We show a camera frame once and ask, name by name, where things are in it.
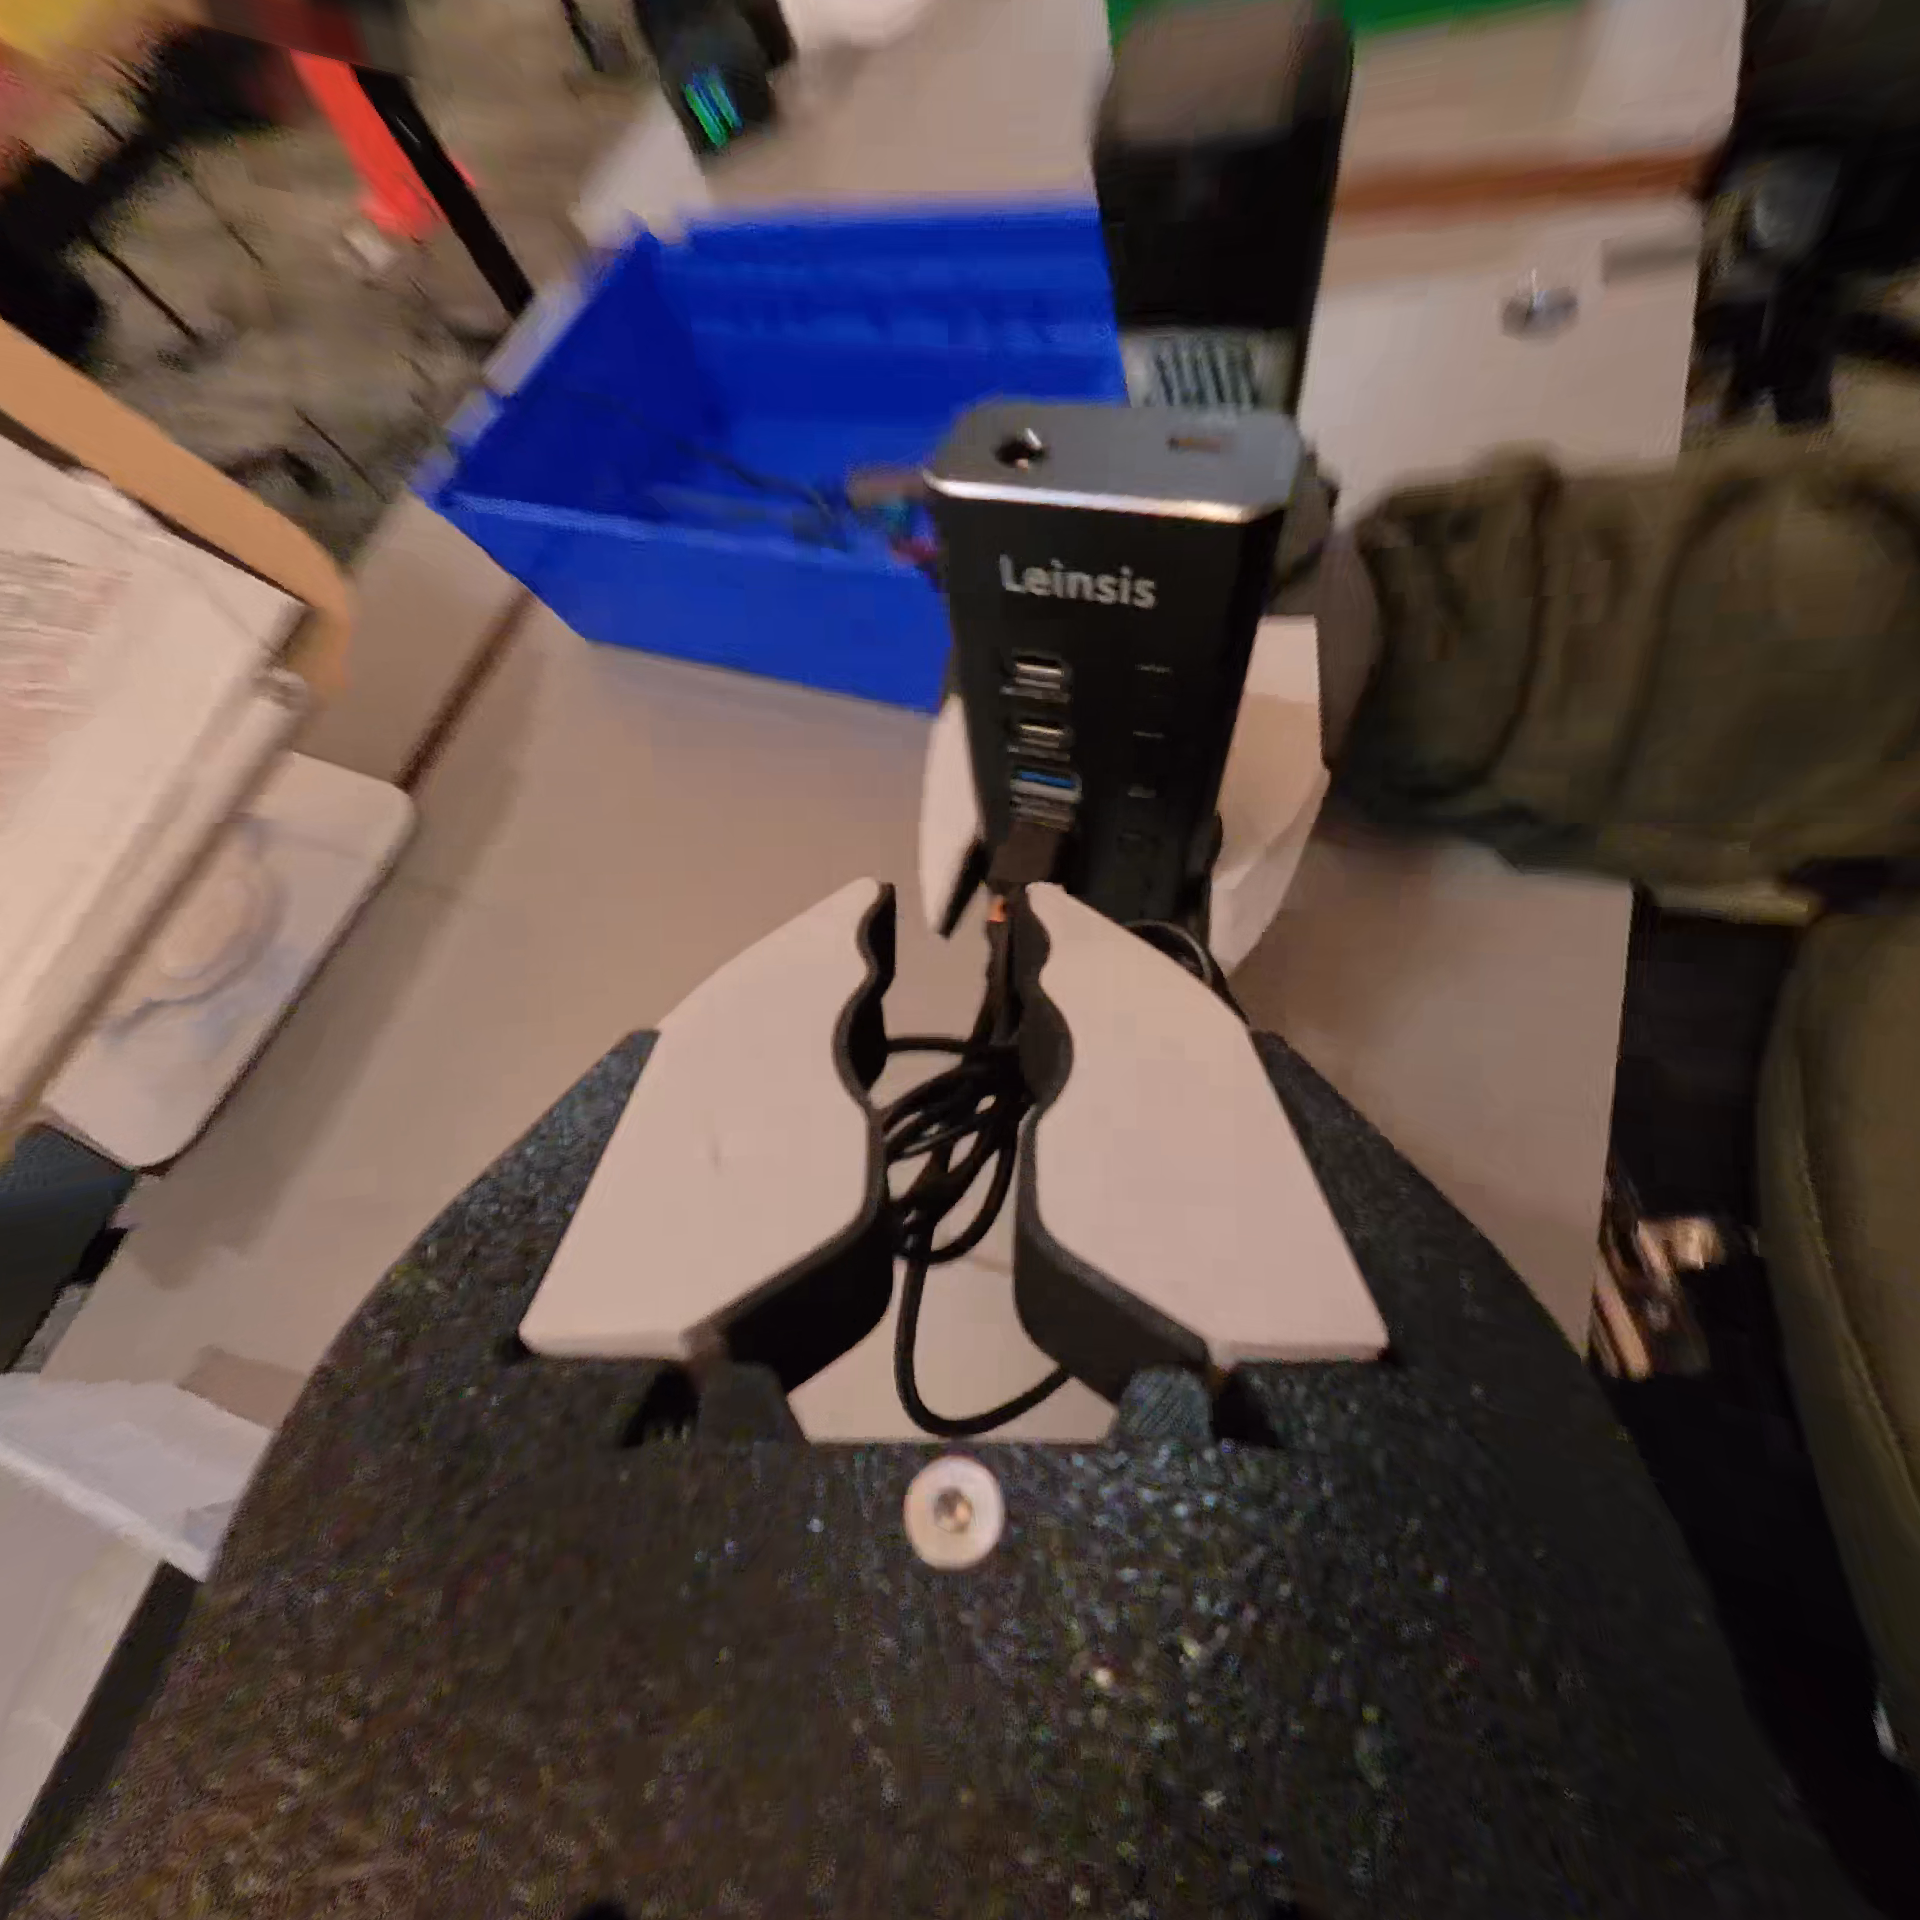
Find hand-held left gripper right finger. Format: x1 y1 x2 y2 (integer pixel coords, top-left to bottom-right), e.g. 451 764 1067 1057
1014 881 1392 1375

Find black bag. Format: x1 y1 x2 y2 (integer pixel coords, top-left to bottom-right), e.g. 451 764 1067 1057
1691 0 1920 441

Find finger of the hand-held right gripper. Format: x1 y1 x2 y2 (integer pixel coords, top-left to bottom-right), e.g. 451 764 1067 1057
1206 617 1335 969
915 703 991 938

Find black device green lights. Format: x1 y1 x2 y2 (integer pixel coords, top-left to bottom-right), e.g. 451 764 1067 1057
633 0 800 156

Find black stand base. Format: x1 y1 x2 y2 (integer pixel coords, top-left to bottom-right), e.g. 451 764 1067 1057
0 1122 139 1369

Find clear plastic box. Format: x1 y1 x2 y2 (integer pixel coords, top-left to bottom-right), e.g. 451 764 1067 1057
0 1369 274 1883

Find black USB cable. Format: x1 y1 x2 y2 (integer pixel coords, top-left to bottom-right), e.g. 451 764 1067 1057
879 810 1081 1441

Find red panel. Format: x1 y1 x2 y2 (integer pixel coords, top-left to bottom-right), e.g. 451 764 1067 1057
289 49 486 244

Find person's green clothing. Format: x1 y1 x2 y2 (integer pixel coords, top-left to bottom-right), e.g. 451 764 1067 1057
1747 885 1920 1779

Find beige desk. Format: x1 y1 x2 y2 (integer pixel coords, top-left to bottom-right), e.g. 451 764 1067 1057
1333 154 1709 472
31 488 1637 1449

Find bundle of dark cables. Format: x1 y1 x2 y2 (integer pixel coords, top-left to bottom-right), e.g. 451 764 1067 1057
656 434 952 581

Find black metal desk leg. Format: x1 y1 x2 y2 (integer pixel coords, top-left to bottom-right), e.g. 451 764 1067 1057
358 67 538 320

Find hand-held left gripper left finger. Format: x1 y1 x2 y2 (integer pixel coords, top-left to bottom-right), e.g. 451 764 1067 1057
515 879 906 1375

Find blue plastic bin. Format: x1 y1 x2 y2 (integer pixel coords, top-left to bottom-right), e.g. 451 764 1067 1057
414 201 1129 716

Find printed instruction sheet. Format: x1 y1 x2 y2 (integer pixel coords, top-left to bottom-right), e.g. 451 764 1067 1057
0 433 325 1116

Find person's right forearm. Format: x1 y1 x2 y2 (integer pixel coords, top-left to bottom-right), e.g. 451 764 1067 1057
1318 428 1920 924

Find brown cardboard board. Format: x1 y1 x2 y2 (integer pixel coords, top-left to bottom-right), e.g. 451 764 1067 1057
0 320 358 696

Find black USB hub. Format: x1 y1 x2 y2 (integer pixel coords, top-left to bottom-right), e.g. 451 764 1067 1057
920 401 1306 922

